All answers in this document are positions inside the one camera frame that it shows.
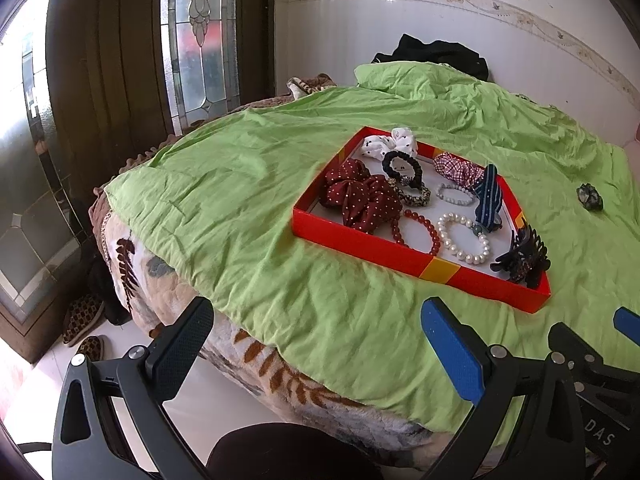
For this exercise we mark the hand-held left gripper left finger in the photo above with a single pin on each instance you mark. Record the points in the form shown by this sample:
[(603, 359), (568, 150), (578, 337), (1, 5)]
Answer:
[(182, 345)]

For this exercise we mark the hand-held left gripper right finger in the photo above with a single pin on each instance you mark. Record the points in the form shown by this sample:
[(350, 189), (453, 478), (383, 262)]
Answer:
[(450, 350)]

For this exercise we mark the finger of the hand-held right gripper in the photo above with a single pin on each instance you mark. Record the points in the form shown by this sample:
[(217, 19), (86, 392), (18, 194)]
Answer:
[(627, 322), (580, 350)]

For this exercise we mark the dark claw hair clip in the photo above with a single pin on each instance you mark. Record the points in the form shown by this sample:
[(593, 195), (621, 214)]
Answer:
[(522, 260)]

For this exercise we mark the red cardboard box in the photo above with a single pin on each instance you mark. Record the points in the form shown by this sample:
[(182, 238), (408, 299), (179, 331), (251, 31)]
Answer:
[(380, 255)]

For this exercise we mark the blue striped hair clip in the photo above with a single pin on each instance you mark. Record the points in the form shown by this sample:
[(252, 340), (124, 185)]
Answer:
[(487, 195)]

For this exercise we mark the red polka-dot scrunchie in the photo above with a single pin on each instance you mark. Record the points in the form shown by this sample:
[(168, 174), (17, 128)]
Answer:
[(360, 195)]

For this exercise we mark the red plaid scrunchie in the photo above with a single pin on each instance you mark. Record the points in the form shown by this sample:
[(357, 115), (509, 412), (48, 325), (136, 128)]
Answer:
[(455, 167)]

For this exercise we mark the white cherry-print scrunchie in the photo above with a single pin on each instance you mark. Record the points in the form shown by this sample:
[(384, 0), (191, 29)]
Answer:
[(400, 140)]

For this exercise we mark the leaf-pattern plush blanket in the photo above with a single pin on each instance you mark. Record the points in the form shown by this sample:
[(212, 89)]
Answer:
[(165, 280)]

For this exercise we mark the brown checkered slipper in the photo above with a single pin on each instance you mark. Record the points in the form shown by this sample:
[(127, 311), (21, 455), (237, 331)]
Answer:
[(82, 317), (91, 347)]

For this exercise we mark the green bedsheet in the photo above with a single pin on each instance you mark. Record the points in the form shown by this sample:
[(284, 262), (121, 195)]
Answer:
[(300, 310)]

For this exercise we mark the grey scrunchie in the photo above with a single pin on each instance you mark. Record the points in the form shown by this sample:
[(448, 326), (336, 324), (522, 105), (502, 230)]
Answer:
[(590, 196)]

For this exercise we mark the stained glass window panel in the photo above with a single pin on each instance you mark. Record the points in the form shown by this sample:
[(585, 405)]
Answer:
[(200, 60)]

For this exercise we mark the black cloth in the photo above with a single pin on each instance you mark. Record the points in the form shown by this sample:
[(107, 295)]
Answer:
[(435, 55)]

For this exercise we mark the dark wooden door frame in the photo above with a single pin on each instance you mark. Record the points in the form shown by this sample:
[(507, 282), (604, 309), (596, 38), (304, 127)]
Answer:
[(115, 60)]

